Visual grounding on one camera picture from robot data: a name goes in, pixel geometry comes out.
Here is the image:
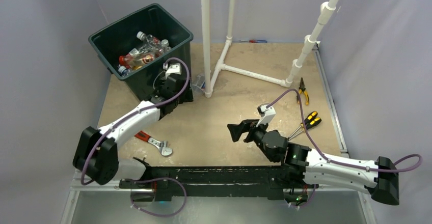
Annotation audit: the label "crushed clear bottle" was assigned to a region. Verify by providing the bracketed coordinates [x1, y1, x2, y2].
[136, 31, 162, 57]

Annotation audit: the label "clear bottle white cap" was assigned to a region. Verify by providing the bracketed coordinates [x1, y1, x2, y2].
[118, 66, 132, 77]

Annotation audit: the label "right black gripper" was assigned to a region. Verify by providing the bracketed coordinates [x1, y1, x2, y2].
[228, 118, 276, 162]

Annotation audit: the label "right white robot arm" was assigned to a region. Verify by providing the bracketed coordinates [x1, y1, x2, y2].
[227, 120, 399, 206]

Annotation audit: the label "dark green trash bin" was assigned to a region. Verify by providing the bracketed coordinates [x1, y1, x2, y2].
[88, 3, 194, 100]

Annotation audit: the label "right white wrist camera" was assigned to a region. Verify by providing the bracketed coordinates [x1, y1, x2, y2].
[256, 104, 276, 127]

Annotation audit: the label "red cap tea bottle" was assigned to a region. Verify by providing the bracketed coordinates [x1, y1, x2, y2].
[119, 52, 156, 68]

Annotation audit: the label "yellow handle pliers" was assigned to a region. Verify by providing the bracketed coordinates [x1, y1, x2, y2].
[298, 77, 309, 105]

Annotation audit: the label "white PVC pipe frame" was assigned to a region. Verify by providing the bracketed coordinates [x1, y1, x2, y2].
[201, 0, 339, 98]

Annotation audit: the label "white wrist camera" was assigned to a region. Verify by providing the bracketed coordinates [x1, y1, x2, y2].
[165, 63, 182, 80]
[256, 104, 276, 127]

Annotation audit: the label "purple cable loop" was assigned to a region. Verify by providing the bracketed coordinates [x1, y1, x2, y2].
[129, 177, 188, 218]

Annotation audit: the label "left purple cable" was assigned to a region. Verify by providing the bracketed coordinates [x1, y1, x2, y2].
[80, 57, 192, 186]

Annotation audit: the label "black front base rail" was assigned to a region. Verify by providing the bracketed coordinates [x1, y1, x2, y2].
[120, 165, 303, 201]

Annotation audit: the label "red handle adjustable wrench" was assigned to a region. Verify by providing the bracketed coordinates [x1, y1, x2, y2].
[135, 131, 173, 157]

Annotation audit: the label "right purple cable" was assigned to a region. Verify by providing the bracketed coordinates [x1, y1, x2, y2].
[266, 88, 423, 174]

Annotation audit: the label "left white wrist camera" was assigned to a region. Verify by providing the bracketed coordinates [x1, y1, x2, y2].
[165, 63, 182, 80]

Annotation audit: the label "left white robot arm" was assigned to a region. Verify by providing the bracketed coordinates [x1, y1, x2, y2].
[72, 73, 191, 188]

